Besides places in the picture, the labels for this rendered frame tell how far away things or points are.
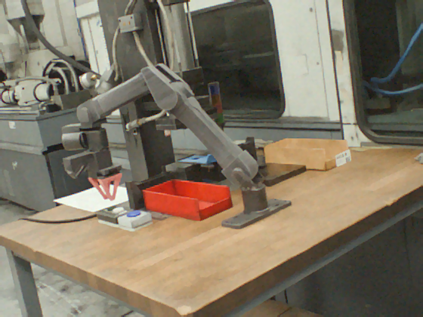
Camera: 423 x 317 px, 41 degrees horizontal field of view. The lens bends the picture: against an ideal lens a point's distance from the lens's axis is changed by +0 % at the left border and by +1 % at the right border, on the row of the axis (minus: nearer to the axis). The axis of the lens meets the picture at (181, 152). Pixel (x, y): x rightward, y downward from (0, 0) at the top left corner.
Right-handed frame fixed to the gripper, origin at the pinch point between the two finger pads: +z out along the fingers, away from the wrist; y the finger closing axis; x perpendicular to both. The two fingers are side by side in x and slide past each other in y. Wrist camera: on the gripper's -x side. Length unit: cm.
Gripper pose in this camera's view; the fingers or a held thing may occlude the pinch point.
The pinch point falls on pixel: (109, 197)
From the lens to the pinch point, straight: 163.6
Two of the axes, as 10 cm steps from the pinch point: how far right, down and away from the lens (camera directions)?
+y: 6.2, 0.6, -7.8
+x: 7.7, -2.5, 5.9
